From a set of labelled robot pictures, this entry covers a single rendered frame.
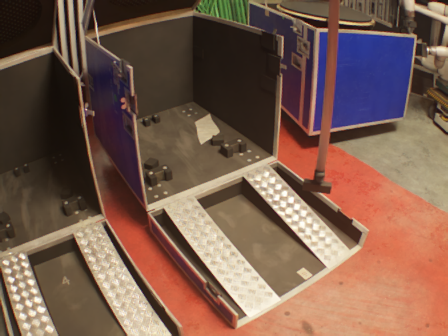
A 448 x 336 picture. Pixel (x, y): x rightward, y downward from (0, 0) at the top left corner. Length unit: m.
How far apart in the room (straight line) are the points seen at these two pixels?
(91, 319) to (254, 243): 0.99
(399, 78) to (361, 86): 0.44
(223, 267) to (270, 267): 0.24
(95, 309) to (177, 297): 0.43
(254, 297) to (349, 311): 0.48
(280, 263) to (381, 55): 1.69
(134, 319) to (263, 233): 0.90
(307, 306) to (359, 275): 0.35
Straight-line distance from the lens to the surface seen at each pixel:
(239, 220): 2.19
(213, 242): 1.95
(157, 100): 2.95
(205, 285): 1.74
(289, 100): 2.94
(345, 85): 2.73
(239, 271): 1.87
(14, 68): 2.50
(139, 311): 1.75
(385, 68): 2.94
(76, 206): 2.13
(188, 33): 2.91
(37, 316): 1.84
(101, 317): 1.81
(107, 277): 1.85
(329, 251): 2.05
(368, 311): 1.88
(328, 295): 1.89
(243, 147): 2.44
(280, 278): 1.91
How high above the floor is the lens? 1.49
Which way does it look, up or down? 33 degrees down
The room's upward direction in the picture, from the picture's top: 1 degrees clockwise
